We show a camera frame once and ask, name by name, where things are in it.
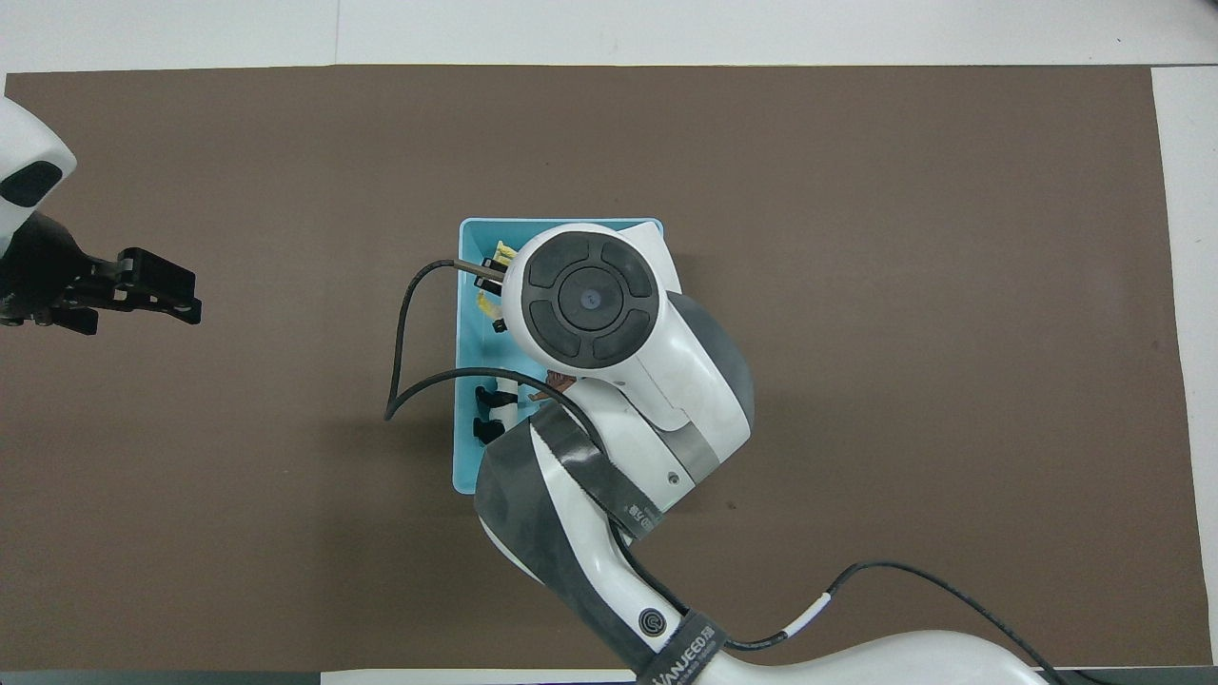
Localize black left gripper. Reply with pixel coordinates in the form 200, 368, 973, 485
0, 214, 204, 336

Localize black white panda toy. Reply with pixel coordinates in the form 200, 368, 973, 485
472, 375, 526, 445

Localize blue plastic storage box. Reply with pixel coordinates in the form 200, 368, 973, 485
452, 217, 667, 497

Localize brown table mat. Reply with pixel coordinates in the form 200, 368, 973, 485
0, 63, 1214, 673

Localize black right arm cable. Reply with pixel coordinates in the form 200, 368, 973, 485
383, 258, 1074, 685

